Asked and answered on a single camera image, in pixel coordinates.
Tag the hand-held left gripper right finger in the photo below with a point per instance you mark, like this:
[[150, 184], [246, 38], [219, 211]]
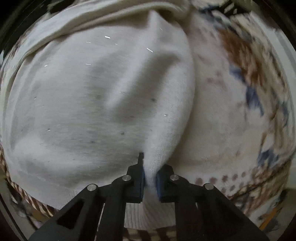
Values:
[[160, 185]]

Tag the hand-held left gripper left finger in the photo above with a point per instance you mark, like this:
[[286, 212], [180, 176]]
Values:
[[140, 185]]

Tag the white knit sweater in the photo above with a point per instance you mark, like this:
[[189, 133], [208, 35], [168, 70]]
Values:
[[92, 99]]

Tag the printed patterned blanket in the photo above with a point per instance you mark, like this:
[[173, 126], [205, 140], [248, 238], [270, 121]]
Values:
[[233, 120]]

